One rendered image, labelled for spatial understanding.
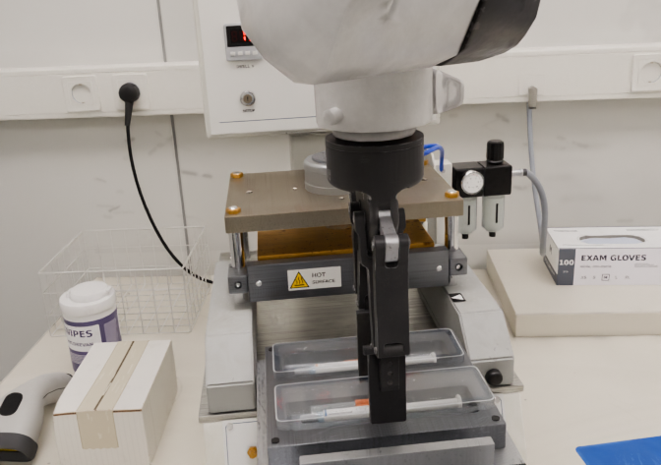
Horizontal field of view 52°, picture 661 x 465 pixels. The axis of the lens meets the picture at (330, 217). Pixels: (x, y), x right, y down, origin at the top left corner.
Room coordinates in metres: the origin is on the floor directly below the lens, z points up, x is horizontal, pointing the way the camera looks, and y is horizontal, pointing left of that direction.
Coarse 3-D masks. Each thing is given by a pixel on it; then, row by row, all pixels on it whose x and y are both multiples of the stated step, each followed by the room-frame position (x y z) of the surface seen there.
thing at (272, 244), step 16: (416, 224) 0.80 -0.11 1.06; (272, 240) 0.77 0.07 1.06; (288, 240) 0.77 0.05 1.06; (304, 240) 0.76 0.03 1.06; (320, 240) 0.76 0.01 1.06; (336, 240) 0.76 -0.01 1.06; (416, 240) 0.75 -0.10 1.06; (432, 240) 0.74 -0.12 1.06; (272, 256) 0.72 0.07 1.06; (288, 256) 0.72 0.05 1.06; (304, 256) 0.72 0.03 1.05
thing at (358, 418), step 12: (408, 372) 0.54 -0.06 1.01; (408, 408) 0.48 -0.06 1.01; (420, 408) 0.48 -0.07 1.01; (432, 408) 0.49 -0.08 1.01; (444, 408) 0.49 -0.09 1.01; (456, 408) 0.49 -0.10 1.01; (468, 408) 0.49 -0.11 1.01; (480, 408) 0.49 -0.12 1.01; (276, 420) 0.49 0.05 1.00; (288, 420) 0.48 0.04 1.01; (300, 420) 0.48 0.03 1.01; (312, 420) 0.48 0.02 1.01; (324, 420) 0.48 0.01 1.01; (336, 420) 0.48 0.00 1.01; (348, 420) 0.48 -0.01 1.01; (360, 420) 0.48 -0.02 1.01
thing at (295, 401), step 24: (288, 384) 0.53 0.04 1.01; (312, 384) 0.53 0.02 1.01; (336, 384) 0.52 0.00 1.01; (360, 384) 0.52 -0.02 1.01; (408, 384) 0.52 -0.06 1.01; (432, 384) 0.52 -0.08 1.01; (456, 384) 0.52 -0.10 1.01; (480, 384) 0.51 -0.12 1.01; (288, 408) 0.49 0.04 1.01; (312, 408) 0.49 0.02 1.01; (336, 408) 0.49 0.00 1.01; (360, 408) 0.49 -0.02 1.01
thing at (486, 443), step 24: (264, 360) 0.64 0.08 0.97; (264, 384) 0.60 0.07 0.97; (264, 408) 0.56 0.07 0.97; (264, 432) 0.52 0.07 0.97; (264, 456) 0.49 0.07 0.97; (312, 456) 0.43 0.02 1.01; (336, 456) 0.43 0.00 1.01; (360, 456) 0.43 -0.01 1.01; (384, 456) 0.43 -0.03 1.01; (408, 456) 0.43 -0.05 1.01; (432, 456) 0.43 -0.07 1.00; (456, 456) 0.43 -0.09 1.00; (480, 456) 0.44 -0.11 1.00; (504, 456) 0.47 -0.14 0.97
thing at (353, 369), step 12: (408, 360) 0.57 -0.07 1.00; (420, 360) 0.57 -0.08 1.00; (432, 360) 0.57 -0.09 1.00; (444, 360) 0.58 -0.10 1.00; (456, 360) 0.58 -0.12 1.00; (276, 372) 0.56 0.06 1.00; (288, 372) 0.56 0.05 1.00; (300, 372) 0.56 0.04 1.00; (312, 372) 0.56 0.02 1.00; (324, 372) 0.57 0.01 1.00; (336, 372) 0.57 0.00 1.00; (348, 372) 0.57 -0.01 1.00
